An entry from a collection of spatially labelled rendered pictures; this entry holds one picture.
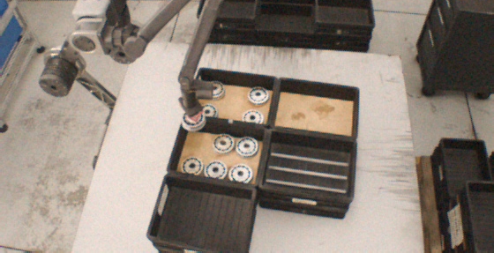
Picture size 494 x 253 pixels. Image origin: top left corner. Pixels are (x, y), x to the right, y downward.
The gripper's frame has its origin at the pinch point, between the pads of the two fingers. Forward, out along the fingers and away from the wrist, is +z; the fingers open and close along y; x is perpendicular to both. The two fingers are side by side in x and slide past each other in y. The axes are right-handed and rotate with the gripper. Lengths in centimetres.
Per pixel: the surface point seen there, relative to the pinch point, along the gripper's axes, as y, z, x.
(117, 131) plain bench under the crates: 38, 37, 29
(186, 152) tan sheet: -1.1, 22.7, 7.1
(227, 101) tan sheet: 12.4, 22.4, -23.8
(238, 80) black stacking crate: 17.3, 17.8, -34.0
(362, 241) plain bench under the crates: -79, 34, -36
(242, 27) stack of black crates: 81, 56, -78
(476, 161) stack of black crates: -81, 75, -147
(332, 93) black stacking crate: -16, 18, -67
